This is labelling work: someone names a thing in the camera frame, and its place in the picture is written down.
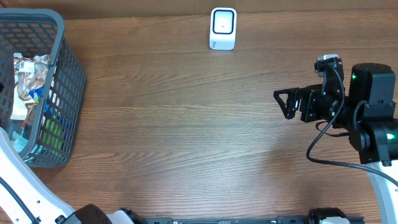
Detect white barcode scanner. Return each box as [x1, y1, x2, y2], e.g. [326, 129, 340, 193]
[209, 7, 237, 51]

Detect teal white snack packet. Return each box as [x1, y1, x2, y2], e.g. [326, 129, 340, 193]
[11, 131, 29, 153]

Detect blue snack bar wrapper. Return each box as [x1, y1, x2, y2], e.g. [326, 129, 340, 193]
[29, 86, 44, 103]

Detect grey plastic mesh basket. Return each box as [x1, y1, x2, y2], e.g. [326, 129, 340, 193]
[1, 8, 86, 168]

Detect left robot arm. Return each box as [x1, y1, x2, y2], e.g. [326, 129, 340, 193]
[1, 129, 134, 224]

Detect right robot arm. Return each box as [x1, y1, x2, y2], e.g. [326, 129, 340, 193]
[274, 54, 397, 223]

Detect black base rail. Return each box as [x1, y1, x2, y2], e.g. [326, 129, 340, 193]
[144, 215, 365, 224]

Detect green red snack bag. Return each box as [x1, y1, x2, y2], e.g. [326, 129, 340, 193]
[22, 102, 40, 139]

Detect beige brown snack pouch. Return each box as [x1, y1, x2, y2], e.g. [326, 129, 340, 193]
[12, 52, 52, 121]

